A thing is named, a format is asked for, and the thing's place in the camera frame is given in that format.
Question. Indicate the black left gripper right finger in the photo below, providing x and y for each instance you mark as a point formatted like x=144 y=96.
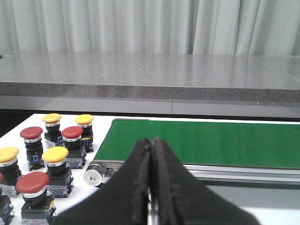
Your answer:
x=182 y=199

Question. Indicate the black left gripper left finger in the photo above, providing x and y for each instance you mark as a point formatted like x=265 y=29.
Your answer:
x=122 y=200

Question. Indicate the red push button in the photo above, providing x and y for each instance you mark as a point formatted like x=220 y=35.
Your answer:
x=76 y=150
x=34 y=148
x=39 y=207

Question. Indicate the yellow push button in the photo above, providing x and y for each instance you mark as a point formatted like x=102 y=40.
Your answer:
x=60 y=176
x=53 y=137
x=85 y=122

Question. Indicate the yellow push button edge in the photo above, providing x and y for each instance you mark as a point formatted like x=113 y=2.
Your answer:
x=10 y=170

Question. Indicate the green conveyor belt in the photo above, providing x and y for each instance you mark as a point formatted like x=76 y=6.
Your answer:
x=209 y=143

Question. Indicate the red push button front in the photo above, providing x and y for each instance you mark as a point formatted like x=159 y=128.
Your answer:
x=39 y=207

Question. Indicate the red push button corner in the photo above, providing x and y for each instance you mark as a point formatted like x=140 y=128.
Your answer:
x=6 y=209

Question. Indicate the grey stone counter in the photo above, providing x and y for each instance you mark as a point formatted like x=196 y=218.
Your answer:
x=170 y=84

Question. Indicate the white pleated curtain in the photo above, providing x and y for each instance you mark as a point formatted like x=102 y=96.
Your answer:
x=261 y=27

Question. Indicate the aluminium conveyor frame rail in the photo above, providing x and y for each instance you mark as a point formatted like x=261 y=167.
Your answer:
x=222 y=173

